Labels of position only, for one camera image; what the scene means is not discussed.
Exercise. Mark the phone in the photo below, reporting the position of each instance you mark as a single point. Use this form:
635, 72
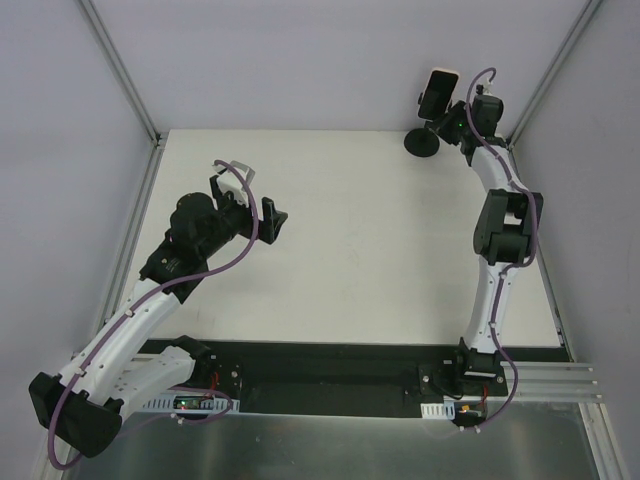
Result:
438, 93

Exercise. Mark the white left cable duct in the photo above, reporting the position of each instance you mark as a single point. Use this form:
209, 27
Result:
189, 403

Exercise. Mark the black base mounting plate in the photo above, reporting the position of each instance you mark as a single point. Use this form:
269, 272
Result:
351, 380

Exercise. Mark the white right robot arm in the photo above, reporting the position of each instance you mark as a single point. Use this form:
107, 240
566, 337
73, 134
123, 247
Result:
504, 239

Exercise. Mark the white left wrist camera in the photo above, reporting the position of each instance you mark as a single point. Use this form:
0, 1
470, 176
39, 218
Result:
229, 182

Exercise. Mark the aluminium table rail right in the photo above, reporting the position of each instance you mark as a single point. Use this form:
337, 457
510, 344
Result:
601, 439

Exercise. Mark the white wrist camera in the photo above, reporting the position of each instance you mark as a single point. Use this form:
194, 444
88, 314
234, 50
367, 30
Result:
229, 182
484, 89

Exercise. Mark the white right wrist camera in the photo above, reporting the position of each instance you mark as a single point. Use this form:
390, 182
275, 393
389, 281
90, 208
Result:
484, 89

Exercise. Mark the aluminium frame post left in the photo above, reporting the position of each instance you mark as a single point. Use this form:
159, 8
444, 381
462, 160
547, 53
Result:
107, 46

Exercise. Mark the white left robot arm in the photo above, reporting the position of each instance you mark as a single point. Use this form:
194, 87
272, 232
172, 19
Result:
87, 402

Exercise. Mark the aluminium frame post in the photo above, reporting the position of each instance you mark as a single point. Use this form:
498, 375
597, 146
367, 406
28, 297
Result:
107, 46
576, 31

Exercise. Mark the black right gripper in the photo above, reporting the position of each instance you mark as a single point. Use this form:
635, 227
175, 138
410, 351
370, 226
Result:
447, 122

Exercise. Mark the white cable duct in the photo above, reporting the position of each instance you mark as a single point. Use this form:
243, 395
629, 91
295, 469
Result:
189, 403
438, 411

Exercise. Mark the black phone stand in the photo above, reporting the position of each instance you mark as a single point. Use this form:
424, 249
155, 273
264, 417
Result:
422, 142

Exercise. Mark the white right cable duct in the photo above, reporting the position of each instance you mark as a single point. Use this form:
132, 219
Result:
438, 411

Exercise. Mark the aluminium frame post right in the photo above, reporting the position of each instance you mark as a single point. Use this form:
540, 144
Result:
576, 31

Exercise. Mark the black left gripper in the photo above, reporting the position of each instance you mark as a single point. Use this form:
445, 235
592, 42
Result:
267, 221

